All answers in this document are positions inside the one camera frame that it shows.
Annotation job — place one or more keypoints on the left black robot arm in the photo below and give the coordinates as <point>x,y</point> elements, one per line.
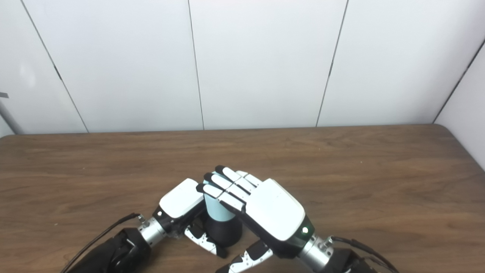
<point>113,254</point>

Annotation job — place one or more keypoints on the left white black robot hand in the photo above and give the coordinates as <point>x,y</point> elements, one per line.
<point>182,199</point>

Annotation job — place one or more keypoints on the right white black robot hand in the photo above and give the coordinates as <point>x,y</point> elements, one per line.
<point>273,212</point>

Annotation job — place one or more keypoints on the black flared nozzle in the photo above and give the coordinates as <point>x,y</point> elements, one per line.
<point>224,231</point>

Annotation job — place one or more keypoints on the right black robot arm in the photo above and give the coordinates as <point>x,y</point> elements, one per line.
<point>333,261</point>

